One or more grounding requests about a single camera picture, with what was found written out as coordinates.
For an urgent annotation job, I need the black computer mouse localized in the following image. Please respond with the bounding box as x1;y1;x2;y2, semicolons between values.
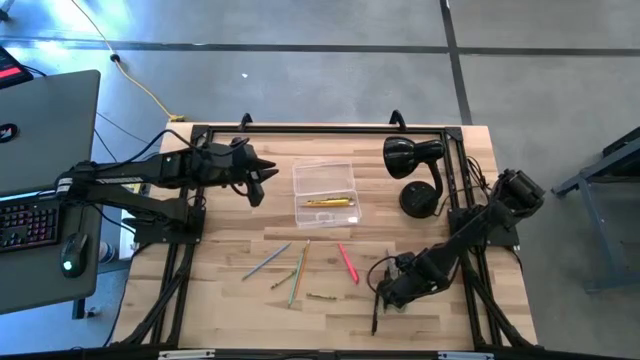
59;232;90;280

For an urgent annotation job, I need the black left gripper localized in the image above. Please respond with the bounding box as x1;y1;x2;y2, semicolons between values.
193;141;280;189

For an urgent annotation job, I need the black pen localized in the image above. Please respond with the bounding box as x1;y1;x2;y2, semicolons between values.
370;292;382;337

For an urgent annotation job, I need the black device with red screen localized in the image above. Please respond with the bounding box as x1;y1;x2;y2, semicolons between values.
0;45;34;90

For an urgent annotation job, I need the orange pencil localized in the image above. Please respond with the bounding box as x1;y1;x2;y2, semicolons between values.
299;198;357;208
292;238;312;302

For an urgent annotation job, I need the clear plastic supply box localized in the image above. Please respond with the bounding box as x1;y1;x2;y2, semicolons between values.
291;159;363;230

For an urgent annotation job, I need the pink pen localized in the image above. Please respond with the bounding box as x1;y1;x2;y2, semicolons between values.
336;242;361;286

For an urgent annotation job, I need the blue grey metal cart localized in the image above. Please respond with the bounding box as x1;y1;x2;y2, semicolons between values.
551;124;640;294

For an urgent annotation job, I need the grey laptop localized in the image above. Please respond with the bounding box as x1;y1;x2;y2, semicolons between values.
0;69;101;197

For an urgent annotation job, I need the black aluminium table frame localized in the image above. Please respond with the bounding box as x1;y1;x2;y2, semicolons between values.
112;123;539;351

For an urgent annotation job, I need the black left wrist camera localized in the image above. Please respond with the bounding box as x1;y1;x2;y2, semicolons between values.
246;182;265;208

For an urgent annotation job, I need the blue grey pencil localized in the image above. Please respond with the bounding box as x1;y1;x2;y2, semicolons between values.
241;242;292;281

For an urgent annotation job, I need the black cable bundle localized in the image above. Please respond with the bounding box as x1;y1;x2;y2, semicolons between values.
464;155;494;201

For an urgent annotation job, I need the green pencil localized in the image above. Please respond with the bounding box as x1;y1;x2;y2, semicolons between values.
287;247;307;308

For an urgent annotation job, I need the white metal bracket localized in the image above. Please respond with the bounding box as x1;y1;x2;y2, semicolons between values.
157;349;216;360
437;351;495;360

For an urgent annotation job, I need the dark grey side desk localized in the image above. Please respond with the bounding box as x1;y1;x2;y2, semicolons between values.
0;182;105;316

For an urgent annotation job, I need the white blue bottle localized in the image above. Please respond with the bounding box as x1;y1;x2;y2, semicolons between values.
97;240;119;265

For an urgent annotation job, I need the yellow floor cable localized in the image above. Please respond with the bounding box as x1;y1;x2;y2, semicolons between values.
69;0;186;123

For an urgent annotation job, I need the black gooseneck desk lamp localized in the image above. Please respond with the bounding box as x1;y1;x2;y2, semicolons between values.
382;135;447;220

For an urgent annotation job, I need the black keyboard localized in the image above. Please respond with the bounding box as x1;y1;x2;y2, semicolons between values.
0;193;62;254

